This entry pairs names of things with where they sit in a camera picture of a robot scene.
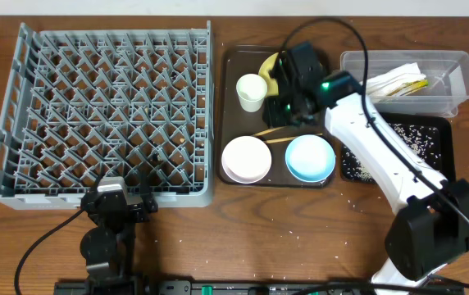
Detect grey dish rack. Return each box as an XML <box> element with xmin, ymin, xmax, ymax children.
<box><xmin>0</xmin><ymin>25</ymin><xmax>214</xmax><ymax>210</ymax></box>

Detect wooden chopstick lower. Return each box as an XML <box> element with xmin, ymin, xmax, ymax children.
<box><xmin>264</xmin><ymin>133</ymin><xmax>324</xmax><ymax>144</ymax></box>

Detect pink bowl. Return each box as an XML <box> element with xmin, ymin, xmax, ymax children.
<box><xmin>221</xmin><ymin>136</ymin><xmax>272</xmax><ymax>184</ymax></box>

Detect rice leftovers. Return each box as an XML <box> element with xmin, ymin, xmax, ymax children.
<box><xmin>341</xmin><ymin>123</ymin><xmax>442</xmax><ymax>184</ymax></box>

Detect light blue bowl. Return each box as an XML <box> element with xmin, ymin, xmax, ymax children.
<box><xmin>285</xmin><ymin>134</ymin><xmax>336</xmax><ymax>183</ymax></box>

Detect black waste tray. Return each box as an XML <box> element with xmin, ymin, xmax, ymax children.
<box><xmin>340</xmin><ymin>113</ymin><xmax>456</xmax><ymax>184</ymax></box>

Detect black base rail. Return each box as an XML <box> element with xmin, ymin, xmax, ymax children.
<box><xmin>52</xmin><ymin>278</ymin><xmax>465</xmax><ymax>295</ymax></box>

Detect yellow plate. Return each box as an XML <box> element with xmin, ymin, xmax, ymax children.
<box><xmin>258</xmin><ymin>52</ymin><xmax>279</xmax><ymax>98</ymax></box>

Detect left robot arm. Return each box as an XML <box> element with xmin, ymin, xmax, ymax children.
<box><xmin>80</xmin><ymin>177</ymin><xmax>158</xmax><ymax>294</ymax></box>

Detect brown serving tray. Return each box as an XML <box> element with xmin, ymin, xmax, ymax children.
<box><xmin>215</xmin><ymin>45</ymin><xmax>335</xmax><ymax>188</ymax></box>

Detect wooden chopstick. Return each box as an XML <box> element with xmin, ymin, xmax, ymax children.
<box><xmin>252</xmin><ymin>126</ymin><xmax>285</xmax><ymax>137</ymax></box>
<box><xmin>264</xmin><ymin>133</ymin><xmax>324</xmax><ymax>144</ymax></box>

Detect white napkin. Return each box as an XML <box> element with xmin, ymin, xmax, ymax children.
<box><xmin>367</xmin><ymin>62</ymin><xmax>428</xmax><ymax>98</ymax></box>

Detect cream plastic cup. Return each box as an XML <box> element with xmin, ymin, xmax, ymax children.
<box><xmin>235</xmin><ymin>74</ymin><xmax>267</xmax><ymax>112</ymax></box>

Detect clear plastic bin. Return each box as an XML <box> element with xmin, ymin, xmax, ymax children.
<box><xmin>339</xmin><ymin>49</ymin><xmax>469</xmax><ymax>119</ymax></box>

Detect wooden chopstick upper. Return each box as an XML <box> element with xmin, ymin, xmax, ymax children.
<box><xmin>252</xmin><ymin>126</ymin><xmax>285</xmax><ymax>137</ymax></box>

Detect green chopstick wrapper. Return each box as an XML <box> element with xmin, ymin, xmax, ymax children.
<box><xmin>389</xmin><ymin>79</ymin><xmax>429</xmax><ymax>97</ymax></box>

